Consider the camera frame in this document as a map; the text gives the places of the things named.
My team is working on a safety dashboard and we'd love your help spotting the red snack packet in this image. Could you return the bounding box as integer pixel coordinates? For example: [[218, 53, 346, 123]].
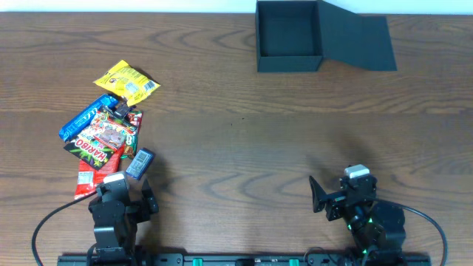
[[74, 148, 124, 200]]

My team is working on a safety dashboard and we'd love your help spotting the black Haribo gummy bag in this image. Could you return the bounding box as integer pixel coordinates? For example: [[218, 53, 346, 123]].
[[64, 106, 137, 170]]

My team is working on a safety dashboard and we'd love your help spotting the blue biscuit bar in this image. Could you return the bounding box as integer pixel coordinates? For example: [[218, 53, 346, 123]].
[[58, 94, 118, 142]]

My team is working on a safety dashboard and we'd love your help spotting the yellow snack packet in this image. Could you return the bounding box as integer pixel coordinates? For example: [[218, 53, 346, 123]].
[[93, 60, 160, 106]]

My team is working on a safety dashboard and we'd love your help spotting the black gift box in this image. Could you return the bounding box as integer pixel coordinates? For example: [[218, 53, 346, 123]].
[[255, 1, 397, 72]]

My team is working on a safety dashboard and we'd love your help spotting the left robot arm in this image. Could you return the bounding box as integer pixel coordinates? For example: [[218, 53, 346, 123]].
[[86, 180, 159, 265]]

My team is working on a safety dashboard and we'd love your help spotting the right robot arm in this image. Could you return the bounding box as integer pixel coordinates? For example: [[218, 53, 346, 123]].
[[309, 174, 407, 265]]

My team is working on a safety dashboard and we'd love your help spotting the small blue candy box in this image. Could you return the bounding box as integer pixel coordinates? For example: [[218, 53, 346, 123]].
[[125, 148, 155, 180]]

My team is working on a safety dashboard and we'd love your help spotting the red green KitKat Milo bar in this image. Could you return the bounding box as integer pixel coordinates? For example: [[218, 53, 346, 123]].
[[120, 107, 143, 160]]

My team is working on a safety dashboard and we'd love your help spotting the dark blue chocolate bar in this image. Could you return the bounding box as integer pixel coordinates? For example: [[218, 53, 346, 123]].
[[113, 102, 132, 119]]

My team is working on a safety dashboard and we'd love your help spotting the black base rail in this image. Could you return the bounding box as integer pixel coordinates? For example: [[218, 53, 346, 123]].
[[57, 253, 432, 266]]

